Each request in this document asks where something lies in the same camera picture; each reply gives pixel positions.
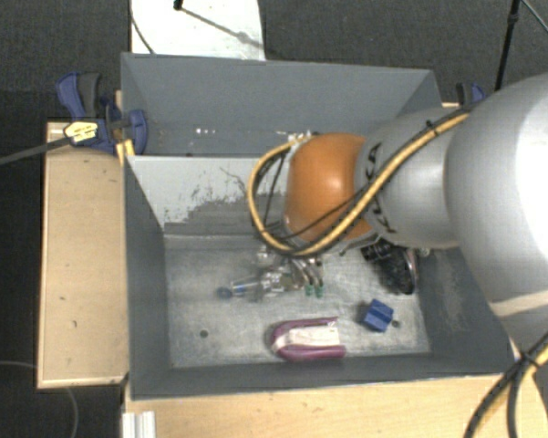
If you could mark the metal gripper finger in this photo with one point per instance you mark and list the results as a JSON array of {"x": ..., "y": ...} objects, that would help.
[
  {"x": 246, "y": 284},
  {"x": 255, "y": 295}
]

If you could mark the blue box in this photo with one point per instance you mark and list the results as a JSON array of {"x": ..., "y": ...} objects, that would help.
[{"x": 376, "y": 315}]

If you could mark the pale wood flat board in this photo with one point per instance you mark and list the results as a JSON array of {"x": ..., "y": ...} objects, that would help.
[{"x": 82, "y": 263}]

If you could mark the grey metal bin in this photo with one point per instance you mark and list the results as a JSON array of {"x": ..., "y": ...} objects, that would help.
[{"x": 237, "y": 107}]

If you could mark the black cylinder on white bracket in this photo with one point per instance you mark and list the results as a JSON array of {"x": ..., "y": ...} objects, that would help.
[{"x": 394, "y": 272}]

